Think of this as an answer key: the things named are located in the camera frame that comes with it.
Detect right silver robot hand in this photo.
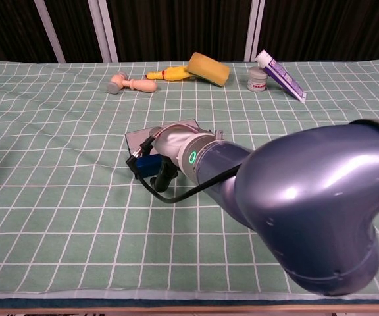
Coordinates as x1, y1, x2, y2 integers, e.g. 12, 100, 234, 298
149, 124, 225, 192

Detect dark blue glasses case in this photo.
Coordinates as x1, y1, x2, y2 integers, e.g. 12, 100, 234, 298
124, 118, 201, 180

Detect pink wooden toy hammer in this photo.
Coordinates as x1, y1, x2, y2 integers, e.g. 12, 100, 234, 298
106, 72, 158, 95

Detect yellow rubber chicken toy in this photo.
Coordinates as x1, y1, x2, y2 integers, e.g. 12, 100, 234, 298
145, 65, 197, 82

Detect yellow sponge block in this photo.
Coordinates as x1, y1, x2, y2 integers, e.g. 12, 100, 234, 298
187, 51, 232, 88

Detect small white cream jar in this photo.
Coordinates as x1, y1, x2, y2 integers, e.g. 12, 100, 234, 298
247, 66, 268, 93

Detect dark pleated curtain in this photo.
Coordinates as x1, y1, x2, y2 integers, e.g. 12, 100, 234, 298
0, 0, 379, 63

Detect green checked tablecloth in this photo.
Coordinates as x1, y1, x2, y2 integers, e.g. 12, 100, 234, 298
0, 58, 379, 300

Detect purple white toothpaste tube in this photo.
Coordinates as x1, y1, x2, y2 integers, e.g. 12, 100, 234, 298
254, 49, 307, 104

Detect dark blue underlay cloth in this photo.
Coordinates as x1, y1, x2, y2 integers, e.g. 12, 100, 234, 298
0, 298, 379, 309

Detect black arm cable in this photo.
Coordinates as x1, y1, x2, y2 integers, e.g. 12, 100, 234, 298
125, 134, 243, 203

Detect wide white frame post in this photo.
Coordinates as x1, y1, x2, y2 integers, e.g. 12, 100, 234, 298
88, 0, 119, 63

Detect white double frame post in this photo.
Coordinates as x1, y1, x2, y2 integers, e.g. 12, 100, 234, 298
243, 0, 266, 62

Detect thin white frame post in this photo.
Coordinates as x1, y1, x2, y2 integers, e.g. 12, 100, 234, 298
34, 0, 66, 63

